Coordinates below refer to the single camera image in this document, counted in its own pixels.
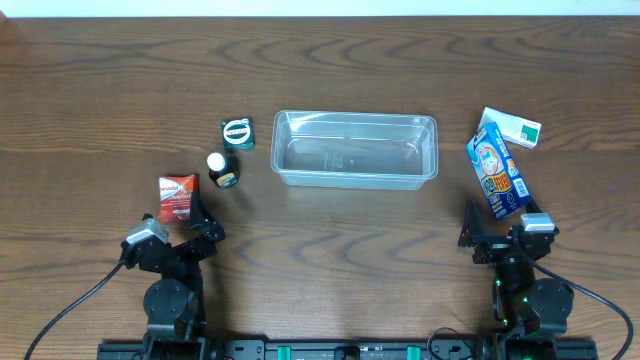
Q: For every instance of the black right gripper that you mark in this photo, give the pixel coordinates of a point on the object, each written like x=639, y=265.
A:
x=498, y=240

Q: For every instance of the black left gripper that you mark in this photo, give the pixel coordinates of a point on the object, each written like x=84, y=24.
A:
x=185, y=248

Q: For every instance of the blue cooling patch box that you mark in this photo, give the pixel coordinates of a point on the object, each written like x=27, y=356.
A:
x=500, y=179

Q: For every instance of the red Panadol ActiFast packet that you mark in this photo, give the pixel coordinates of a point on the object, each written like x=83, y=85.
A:
x=176, y=193

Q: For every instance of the white green medicine box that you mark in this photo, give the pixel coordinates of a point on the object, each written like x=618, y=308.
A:
x=515, y=129

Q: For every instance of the green Zam-Buk ointment box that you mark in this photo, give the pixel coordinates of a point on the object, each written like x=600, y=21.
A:
x=238, y=134

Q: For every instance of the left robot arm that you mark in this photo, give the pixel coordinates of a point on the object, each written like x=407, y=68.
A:
x=175, y=304

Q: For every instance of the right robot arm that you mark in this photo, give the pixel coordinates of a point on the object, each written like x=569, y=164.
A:
x=533, y=311

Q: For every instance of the clear plastic container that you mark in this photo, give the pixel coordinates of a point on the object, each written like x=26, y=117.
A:
x=354, y=150

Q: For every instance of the dark syrup bottle white cap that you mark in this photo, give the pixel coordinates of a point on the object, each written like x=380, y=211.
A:
x=222, y=171

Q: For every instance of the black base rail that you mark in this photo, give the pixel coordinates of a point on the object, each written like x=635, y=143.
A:
x=439, y=348

